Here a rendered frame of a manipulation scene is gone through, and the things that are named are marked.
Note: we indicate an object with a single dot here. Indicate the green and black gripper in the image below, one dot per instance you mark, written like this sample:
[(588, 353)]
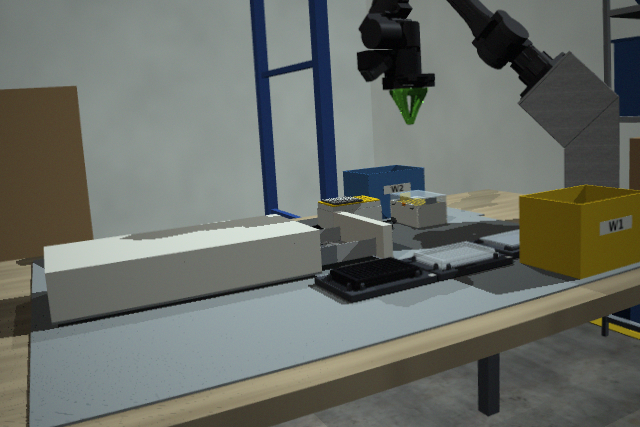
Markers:
[(403, 89)]

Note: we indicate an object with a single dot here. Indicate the blue open-top bin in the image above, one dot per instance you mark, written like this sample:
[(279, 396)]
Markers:
[(379, 182)]

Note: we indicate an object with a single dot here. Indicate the yellow open-top box labelled w1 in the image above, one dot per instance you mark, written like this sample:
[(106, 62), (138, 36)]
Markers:
[(580, 231)]

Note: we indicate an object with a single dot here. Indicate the grey flat mat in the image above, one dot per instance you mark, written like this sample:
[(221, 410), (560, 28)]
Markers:
[(101, 366)]

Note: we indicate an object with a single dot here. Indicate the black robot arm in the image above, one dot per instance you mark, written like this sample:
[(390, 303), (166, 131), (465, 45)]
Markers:
[(386, 27)]

